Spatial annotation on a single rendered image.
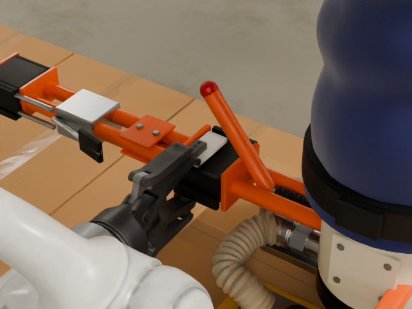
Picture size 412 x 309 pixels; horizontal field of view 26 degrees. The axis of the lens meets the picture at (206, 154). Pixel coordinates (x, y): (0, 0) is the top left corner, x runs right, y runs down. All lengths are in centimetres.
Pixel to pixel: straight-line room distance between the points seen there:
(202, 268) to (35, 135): 104
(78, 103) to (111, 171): 78
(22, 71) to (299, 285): 51
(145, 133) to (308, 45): 244
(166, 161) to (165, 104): 118
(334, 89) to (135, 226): 29
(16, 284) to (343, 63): 39
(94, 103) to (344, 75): 49
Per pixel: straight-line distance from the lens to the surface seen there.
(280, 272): 120
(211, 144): 115
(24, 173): 206
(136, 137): 119
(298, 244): 113
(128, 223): 103
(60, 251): 78
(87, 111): 124
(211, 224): 127
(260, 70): 342
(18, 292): 92
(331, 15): 87
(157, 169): 106
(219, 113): 109
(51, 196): 198
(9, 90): 129
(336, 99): 89
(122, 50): 356
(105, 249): 81
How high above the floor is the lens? 179
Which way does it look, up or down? 37 degrees down
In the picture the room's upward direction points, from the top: straight up
